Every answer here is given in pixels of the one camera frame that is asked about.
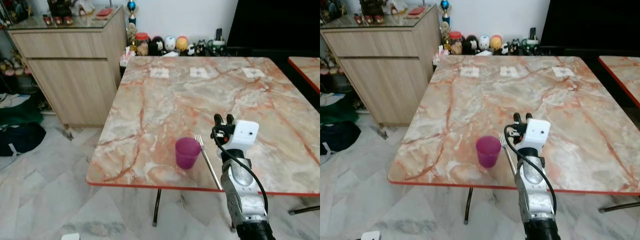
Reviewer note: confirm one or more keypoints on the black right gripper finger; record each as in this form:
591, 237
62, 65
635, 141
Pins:
218, 119
516, 118
230, 119
528, 118

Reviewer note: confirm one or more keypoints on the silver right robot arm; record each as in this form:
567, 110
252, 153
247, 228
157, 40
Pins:
533, 190
241, 186

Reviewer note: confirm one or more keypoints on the silver metal fork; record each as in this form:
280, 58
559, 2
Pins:
207, 161
507, 152

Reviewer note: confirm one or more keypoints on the purple plastic cup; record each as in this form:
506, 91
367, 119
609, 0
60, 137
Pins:
488, 151
187, 152

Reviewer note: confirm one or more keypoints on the white paper label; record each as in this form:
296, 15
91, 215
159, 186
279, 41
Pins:
159, 73
253, 73
199, 72
563, 72
469, 72
509, 72

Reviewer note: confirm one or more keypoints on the green white mug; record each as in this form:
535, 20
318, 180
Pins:
530, 46
216, 47

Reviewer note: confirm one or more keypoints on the yellow red round toy figure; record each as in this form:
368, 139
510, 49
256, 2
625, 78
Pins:
182, 44
495, 43

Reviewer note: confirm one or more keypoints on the white round toy figure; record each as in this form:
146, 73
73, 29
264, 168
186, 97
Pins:
170, 43
484, 42

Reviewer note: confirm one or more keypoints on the black round toy figure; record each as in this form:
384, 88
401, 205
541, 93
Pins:
157, 46
470, 45

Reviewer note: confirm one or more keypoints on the black metal table leg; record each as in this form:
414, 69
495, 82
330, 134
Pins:
157, 207
468, 205

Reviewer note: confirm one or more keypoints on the marble table with red edge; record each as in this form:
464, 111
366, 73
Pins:
622, 75
307, 70

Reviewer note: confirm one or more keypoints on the red lidded jar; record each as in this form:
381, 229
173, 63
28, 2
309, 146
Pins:
142, 44
456, 43

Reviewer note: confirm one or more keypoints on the large black screen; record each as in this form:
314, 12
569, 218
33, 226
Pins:
275, 25
590, 25

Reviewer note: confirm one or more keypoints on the green cloth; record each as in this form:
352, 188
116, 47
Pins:
334, 111
20, 112

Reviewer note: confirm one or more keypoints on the black metal table foot bar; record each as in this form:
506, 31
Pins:
620, 205
303, 209

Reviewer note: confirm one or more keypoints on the dark blue bag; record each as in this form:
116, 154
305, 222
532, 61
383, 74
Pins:
22, 139
339, 136

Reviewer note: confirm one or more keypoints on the blue ball trophy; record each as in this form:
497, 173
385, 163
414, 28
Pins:
445, 7
131, 7

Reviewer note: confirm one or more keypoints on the light wooden cabinet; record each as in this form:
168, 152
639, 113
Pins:
70, 75
385, 75

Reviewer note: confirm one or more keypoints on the flat red box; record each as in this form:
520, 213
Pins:
416, 11
104, 12

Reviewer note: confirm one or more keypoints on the dark figurine set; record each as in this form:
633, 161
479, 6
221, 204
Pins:
371, 10
60, 11

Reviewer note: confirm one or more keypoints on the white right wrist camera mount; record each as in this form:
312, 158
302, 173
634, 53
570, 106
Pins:
246, 132
538, 131

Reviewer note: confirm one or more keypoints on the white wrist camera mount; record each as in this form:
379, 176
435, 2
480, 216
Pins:
246, 132
70, 236
371, 235
538, 131

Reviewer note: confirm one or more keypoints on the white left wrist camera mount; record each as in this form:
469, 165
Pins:
371, 235
70, 236

